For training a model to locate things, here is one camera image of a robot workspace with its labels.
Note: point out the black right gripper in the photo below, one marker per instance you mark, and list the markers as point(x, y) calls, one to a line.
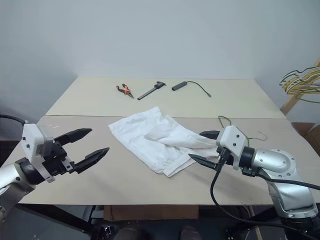
point(230, 155)

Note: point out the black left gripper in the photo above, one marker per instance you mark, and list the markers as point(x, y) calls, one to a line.
point(53, 161)

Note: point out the white cloth garment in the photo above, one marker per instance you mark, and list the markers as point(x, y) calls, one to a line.
point(150, 135)

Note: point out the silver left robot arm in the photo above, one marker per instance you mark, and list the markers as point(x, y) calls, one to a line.
point(11, 175)

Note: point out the black caliper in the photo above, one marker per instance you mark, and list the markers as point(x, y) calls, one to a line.
point(150, 90)

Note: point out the brown cardboard sheet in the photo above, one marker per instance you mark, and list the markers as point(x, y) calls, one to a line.
point(150, 212)

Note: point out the brown rounded shape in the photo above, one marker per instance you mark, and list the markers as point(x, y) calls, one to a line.
point(190, 233)

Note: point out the dark rounded shape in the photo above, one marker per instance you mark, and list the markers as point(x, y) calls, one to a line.
point(128, 232)

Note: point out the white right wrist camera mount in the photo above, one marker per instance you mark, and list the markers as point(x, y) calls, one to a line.
point(231, 136)

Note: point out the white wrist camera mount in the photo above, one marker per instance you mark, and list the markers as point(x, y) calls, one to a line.
point(231, 136)
point(31, 135)

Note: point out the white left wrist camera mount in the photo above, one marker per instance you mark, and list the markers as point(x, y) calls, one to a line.
point(31, 135)

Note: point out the black table frame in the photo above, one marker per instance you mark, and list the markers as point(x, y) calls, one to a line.
point(75, 220)

